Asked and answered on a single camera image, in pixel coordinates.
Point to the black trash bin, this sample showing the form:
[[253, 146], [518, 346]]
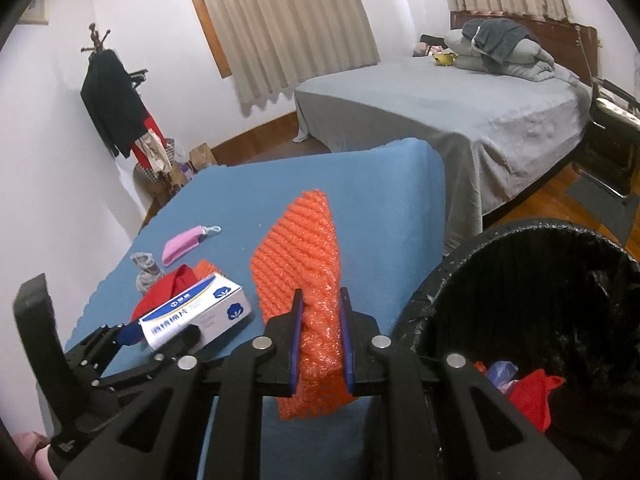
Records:
[[525, 285]]

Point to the white and blue carton box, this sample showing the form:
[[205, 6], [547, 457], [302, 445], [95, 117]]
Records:
[[200, 310]]

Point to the wall picture frame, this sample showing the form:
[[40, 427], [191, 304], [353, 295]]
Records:
[[37, 10]]

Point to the light grey pillow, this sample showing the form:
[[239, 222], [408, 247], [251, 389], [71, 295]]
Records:
[[457, 45]]

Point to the yellow toy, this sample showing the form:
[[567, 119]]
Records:
[[444, 59]]

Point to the person's left forearm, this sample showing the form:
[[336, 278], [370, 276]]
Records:
[[30, 455]]

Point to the brown paper bag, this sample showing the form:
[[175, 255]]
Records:
[[204, 156]]

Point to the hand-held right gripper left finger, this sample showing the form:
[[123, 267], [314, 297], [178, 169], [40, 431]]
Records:
[[297, 350]]

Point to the pink item on bed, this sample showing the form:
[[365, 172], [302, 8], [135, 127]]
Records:
[[425, 50]]

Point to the dark grey clothes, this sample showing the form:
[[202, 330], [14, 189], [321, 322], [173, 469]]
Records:
[[500, 35]]

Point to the pile of grey bedding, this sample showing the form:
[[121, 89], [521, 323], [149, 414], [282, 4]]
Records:
[[565, 35]]

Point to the floral cream cloth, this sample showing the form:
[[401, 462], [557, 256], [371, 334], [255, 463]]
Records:
[[155, 152]]

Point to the black folding chair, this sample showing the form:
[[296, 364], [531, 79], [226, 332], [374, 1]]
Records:
[[610, 110]]

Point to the small orange foam net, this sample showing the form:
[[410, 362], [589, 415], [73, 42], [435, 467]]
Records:
[[205, 267]]

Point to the small red cloth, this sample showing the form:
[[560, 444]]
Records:
[[535, 395]]

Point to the blue plastic bag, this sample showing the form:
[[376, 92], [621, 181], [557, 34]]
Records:
[[502, 372]]

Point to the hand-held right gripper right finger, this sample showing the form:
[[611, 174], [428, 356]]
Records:
[[346, 350]]

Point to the grey floor mat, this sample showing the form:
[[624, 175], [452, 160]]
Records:
[[600, 200]]

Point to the wooden window frame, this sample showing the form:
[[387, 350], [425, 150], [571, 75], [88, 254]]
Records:
[[205, 15]]

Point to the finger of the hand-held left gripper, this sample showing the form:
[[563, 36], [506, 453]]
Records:
[[185, 342], [131, 335]]

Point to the grey quilt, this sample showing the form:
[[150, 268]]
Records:
[[535, 62]]

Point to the large orange foam net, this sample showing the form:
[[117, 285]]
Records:
[[300, 250]]

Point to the striped bag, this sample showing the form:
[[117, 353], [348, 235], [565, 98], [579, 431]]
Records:
[[170, 150]]

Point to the wide beige curtain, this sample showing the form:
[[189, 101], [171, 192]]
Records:
[[280, 25]]

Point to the bed with grey sheet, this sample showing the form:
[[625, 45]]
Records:
[[425, 110]]

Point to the wooden coat rack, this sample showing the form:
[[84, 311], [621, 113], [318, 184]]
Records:
[[95, 37]]

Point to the black jacket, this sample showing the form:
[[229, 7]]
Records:
[[110, 100]]

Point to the crumpled clear plastic wrapper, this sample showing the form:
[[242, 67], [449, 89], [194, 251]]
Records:
[[147, 275]]

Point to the red hanging garment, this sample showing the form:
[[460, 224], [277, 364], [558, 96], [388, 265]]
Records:
[[152, 127]]

